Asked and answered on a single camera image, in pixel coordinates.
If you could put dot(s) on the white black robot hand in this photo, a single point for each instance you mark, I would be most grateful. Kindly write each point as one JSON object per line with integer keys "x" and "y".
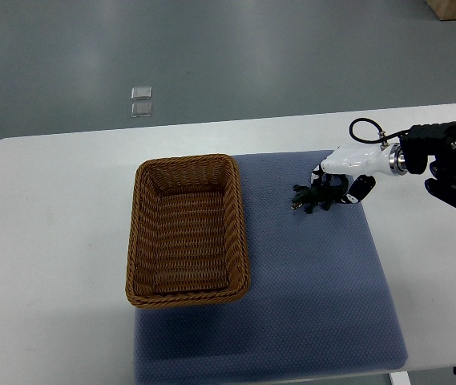
{"x": 360, "y": 161}

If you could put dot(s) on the dark green toy crocodile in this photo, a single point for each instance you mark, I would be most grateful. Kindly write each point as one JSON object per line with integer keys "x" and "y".
{"x": 331, "y": 188}

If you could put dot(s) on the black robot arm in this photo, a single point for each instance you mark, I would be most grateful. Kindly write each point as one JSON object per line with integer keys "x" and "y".
{"x": 433, "y": 147}

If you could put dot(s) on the brown wicker basket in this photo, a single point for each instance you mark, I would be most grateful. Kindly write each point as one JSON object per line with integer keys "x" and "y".
{"x": 187, "y": 244}

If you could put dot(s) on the blue textured mat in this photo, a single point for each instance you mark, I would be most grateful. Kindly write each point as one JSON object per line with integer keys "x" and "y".
{"x": 318, "y": 303}

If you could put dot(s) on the white table leg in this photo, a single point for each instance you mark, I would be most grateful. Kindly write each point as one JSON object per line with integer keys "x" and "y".
{"x": 399, "y": 378}

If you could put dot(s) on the upper clear floor plate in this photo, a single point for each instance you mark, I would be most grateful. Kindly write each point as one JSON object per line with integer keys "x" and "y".
{"x": 141, "y": 92}

